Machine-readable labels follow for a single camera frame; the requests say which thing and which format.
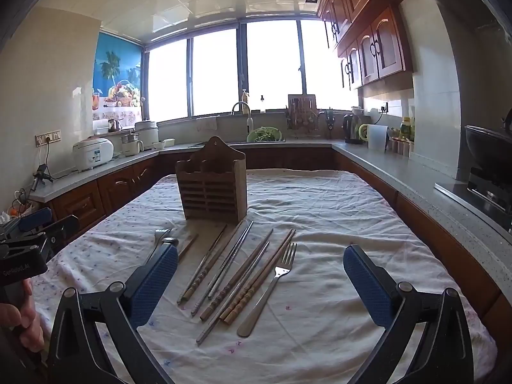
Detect wire dish rack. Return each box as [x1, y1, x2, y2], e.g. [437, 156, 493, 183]
[285, 108, 321, 131]

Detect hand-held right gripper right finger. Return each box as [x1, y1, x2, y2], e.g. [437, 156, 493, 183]
[343, 244, 475, 384]

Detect grey stone countertop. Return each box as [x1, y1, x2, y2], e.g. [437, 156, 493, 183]
[28, 138, 512, 273]

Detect steel sink faucet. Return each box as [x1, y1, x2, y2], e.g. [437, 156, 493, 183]
[232, 102, 253, 134]

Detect white electric cooking pot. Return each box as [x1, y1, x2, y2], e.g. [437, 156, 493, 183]
[134, 120, 160, 150]

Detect black wok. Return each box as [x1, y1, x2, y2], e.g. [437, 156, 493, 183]
[464, 108, 512, 185]

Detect brown wooden chopstick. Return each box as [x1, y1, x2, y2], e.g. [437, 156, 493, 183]
[199, 228, 274, 321]

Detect white rice cooker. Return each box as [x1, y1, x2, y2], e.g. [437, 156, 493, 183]
[73, 137, 115, 172]

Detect person's left hand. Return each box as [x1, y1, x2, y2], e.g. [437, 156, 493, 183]
[0, 280, 45, 355]

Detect plain wooden chopstick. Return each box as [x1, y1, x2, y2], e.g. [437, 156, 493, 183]
[177, 233, 199, 260]

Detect small white electric kettle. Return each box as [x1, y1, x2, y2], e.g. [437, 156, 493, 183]
[121, 132, 140, 156]

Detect wooden utensil holder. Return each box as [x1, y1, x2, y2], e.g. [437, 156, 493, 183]
[175, 136, 248, 221]

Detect kitchen sink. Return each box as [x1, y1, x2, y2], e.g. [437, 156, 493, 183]
[188, 138, 286, 147]

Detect brown wooden wall cabinets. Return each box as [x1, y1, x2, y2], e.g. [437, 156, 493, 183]
[318, 0, 414, 91]

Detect spice jar rack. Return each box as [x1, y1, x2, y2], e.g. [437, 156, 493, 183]
[390, 136, 413, 158]

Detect wall socket strip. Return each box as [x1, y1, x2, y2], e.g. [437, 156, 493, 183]
[36, 130, 61, 146]

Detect green colander with vegetables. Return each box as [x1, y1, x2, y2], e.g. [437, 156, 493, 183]
[247, 127, 283, 143]

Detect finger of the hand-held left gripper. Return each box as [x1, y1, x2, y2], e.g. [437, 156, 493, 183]
[38, 215, 79, 262]
[0, 207, 53, 243]

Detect wooden cutting board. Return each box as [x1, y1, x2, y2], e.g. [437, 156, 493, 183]
[288, 94, 316, 129]

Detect steel electric kettle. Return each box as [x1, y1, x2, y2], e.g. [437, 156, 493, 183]
[343, 114, 363, 145]

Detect black gas stove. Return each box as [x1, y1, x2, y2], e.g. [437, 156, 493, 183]
[435, 166, 512, 233]

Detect white floral tablecloth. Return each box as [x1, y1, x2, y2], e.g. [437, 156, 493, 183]
[30, 168, 486, 384]

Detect black phone tripod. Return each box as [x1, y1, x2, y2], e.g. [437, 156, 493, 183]
[32, 165, 53, 190]

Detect white pitcher green handle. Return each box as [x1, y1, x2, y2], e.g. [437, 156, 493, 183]
[359, 124, 388, 152]

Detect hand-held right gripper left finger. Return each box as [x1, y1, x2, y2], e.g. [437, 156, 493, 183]
[47, 243, 179, 384]

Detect tropical fruit window blind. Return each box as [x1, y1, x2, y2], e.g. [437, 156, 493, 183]
[93, 32, 144, 121]

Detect kitchen window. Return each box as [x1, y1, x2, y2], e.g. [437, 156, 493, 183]
[142, 18, 361, 123]

